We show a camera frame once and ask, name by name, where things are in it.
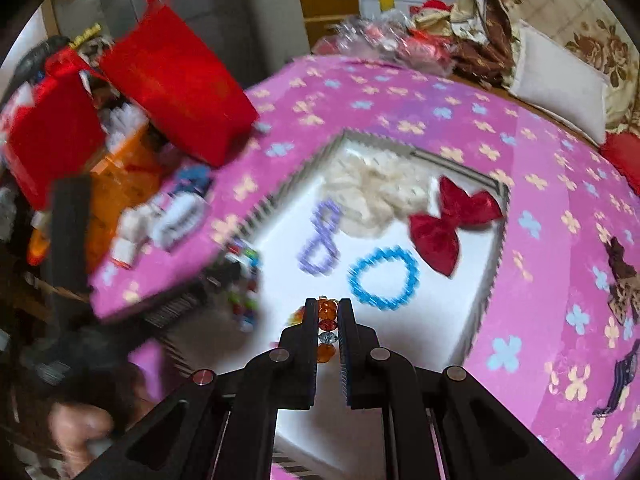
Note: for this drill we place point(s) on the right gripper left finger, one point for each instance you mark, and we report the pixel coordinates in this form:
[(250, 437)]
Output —
[(220, 426)]

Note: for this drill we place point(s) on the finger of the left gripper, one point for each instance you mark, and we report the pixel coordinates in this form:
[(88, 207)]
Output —
[(67, 269), (172, 305)]

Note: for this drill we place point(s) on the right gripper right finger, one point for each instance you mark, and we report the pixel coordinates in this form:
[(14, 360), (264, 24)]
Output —
[(436, 425)]

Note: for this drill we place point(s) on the red satin bow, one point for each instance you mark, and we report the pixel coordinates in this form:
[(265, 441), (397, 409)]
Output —
[(436, 239)]

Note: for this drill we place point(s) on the blue striped wrist watch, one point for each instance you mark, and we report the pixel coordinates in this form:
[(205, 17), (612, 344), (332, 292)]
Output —
[(624, 372)]

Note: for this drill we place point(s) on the cream dotted scrunchie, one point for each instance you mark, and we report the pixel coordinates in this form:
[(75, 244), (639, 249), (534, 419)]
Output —
[(374, 191)]

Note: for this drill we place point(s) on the brown leopard bow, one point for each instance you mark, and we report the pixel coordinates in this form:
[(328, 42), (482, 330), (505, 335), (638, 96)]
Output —
[(623, 293)]

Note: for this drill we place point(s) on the striped white jewelry tray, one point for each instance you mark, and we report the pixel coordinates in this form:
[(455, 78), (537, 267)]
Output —
[(423, 315)]

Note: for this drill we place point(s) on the person left hand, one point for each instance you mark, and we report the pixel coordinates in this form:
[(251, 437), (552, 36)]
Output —
[(72, 426)]

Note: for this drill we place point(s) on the orange plastic basket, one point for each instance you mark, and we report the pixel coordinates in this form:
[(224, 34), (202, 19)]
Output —
[(124, 179)]

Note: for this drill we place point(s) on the white fuzzy sock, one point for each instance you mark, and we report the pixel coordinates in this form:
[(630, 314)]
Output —
[(184, 214)]

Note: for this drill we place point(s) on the blue hair claw clip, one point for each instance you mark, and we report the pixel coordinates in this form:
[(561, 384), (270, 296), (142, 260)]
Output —
[(195, 179)]

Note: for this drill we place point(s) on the pink floral bed sheet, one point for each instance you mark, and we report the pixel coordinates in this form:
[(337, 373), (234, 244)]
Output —
[(547, 342)]

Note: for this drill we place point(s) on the large red gift bag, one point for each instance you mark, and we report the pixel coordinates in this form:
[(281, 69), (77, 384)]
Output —
[(183, 87)]

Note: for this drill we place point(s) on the grey refrigerator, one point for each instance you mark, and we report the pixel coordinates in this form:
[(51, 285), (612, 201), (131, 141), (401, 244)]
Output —
[(253, 38)]

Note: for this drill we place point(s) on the red cushion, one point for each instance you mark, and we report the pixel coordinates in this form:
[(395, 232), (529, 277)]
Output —
[(622, 150)]

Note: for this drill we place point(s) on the clear plastic bag pile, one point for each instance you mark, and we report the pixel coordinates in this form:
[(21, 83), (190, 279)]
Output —
[(388, 40)]

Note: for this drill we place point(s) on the white small pillow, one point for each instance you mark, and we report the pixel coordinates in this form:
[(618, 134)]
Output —
[(549, 77)]

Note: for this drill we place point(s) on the santa plush toy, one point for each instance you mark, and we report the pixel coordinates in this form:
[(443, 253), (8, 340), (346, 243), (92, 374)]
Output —
[(432, 16)]

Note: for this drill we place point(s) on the beige floral quilt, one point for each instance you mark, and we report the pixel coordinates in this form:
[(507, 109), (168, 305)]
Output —
[(488, 38)]

